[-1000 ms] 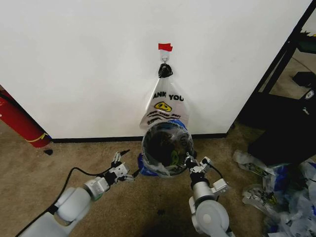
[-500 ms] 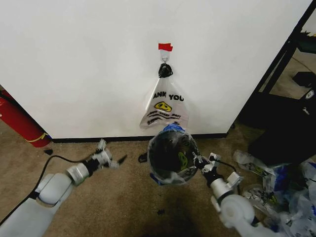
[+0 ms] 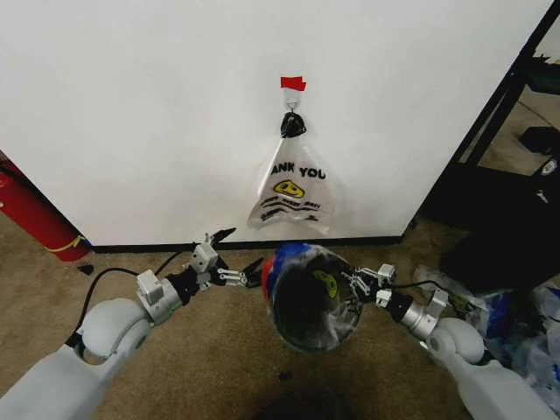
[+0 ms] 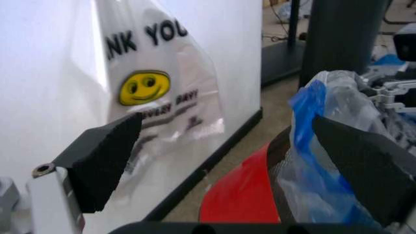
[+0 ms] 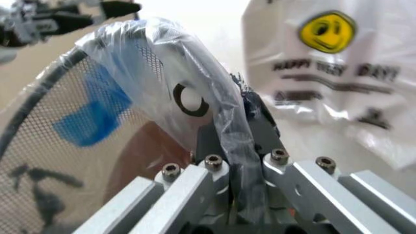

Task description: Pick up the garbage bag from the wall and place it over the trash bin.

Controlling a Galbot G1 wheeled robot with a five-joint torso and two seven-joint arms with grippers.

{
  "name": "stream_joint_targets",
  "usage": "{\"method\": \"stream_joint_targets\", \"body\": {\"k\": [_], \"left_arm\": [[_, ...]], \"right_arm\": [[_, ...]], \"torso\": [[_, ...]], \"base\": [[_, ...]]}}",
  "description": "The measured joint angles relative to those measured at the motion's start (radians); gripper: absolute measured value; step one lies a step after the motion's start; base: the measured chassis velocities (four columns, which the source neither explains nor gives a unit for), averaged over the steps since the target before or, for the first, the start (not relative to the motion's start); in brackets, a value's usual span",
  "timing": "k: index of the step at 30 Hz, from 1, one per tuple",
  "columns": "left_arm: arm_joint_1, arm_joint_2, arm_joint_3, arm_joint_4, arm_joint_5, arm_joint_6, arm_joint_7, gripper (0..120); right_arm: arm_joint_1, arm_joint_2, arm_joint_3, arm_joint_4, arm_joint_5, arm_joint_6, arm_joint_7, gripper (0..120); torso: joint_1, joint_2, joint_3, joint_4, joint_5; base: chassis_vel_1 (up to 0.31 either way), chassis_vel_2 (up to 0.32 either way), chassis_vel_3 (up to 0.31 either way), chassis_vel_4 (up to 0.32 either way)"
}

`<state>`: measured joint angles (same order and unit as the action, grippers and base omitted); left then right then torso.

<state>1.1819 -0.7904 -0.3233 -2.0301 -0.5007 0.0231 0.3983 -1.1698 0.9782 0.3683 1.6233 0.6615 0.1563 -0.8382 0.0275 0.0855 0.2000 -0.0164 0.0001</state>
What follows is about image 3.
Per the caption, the red and blue plastic bag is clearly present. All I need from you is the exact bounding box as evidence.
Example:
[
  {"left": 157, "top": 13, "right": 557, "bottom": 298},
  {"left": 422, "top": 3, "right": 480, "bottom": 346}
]
[{"left": 261, "top": 242, "right": 317, "bottom": 304}]

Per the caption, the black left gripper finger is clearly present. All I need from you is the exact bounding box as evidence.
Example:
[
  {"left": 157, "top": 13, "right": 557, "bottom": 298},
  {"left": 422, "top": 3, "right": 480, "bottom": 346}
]
[
  {"left": 201, "top": 226, "right": 239, "bottom": 249},
  {"left": 208, "top": 257, "right": 265, "bottom": 291}
]

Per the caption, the red fire extinguisher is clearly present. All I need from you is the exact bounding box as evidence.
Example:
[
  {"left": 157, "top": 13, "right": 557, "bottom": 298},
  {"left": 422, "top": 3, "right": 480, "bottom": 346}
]
[{"left": 0, "top": 148, "right": 91, "bottom": 263}]

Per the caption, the large black case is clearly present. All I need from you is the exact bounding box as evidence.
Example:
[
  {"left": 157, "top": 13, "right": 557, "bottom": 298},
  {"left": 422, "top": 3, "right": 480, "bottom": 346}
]
[{"left": 418, "top": 159, "right": 560, "bottom": 295}]

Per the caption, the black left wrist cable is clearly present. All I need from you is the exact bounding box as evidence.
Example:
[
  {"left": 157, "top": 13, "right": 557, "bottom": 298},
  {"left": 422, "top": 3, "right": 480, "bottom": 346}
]
[{"left": 154, "top": 248, "right": 196, "bottom": 276}]

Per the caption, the black knotted bag tie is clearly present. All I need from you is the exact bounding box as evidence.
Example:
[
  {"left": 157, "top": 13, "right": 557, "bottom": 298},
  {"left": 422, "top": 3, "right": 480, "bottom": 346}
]
[{"left": 278, "top": 109, "right": 308, "bottom": 139}]

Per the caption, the black round trash bin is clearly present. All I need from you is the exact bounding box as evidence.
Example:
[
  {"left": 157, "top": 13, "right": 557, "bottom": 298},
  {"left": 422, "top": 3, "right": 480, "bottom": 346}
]
[{"left": 265, "top": 242, "right": 365, "bottom": 354}]

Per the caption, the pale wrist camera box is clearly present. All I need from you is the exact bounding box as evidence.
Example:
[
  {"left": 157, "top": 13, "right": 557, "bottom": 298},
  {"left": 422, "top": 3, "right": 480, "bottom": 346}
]
[
  {"left": 377, "top": 263, "right": 398, "bottom": 286},
  {"left": 192, "top": 243, "right": 219, "bottom": 276}
]

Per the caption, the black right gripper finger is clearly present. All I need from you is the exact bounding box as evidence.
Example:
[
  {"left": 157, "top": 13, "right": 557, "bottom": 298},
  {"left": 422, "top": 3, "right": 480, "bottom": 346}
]
[
  {"left": 347, "top": 279, "right": 378, "bottom": 305},
  {"left": 341, "top": 267, "right": 380, "bottom": 286}
]

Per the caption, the white thank you garbage bag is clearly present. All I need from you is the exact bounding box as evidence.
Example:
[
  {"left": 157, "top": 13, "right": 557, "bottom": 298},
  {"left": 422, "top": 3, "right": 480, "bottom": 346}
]
[{"left": 246, "top": 134, "right": 340, "bottom": 236}]

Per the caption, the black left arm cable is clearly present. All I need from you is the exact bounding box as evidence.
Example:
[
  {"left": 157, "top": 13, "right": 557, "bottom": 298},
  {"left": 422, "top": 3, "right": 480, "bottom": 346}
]
[{"left": 65, "top": 266, "right": 142, "bottom": 351}]

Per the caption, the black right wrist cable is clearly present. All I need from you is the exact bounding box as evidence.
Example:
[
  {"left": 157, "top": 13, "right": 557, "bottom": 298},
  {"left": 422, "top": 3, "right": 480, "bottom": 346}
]
[{"left": 391, "top": 279, "right": 473, "bottom": 293}]

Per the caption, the clear smiley bin liner bag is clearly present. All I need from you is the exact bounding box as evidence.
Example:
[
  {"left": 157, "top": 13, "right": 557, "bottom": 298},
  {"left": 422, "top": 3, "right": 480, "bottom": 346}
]
[{"left": 266, "top": 244, "right": 365, "bottom": 354}]

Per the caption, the black metal shelf frame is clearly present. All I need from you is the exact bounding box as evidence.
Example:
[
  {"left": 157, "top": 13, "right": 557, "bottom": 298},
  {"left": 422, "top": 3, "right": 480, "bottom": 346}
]
[{"left": 454, "top": 25, "right": 560, "bottom": 176}]

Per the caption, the black baseboard strip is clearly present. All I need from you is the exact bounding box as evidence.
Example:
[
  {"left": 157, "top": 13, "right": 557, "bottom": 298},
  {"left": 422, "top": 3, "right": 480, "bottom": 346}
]
[{"left": 89, "top": 235, "right": 406, "bottom": 255}]

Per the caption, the clear wall hook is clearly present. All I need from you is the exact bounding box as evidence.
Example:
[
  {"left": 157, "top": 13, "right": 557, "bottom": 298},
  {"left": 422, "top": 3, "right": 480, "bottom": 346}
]
[{"left": 283, "top": 88, "right": 304, "bottom": 111}]

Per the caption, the small black box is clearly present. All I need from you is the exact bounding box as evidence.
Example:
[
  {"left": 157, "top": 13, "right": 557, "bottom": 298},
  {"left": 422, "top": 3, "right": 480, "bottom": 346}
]
[{"left": 517, "top": 125, "right": 560, "bottom": 157}]

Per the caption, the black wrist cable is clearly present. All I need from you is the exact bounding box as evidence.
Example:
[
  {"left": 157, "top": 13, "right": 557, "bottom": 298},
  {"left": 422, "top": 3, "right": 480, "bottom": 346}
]
[
  {"left": 391, "top": 279, "right": 473, "bottom": 293},
  {"left": 154, "top": 248, "right": 196, "bottom": 276}
]

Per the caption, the pile of clear plastic bags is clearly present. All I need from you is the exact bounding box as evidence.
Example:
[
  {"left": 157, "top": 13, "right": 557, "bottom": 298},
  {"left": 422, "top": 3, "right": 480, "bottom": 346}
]
[{"left": 413, "top": 262, "right": 560, "bottom": 397}]

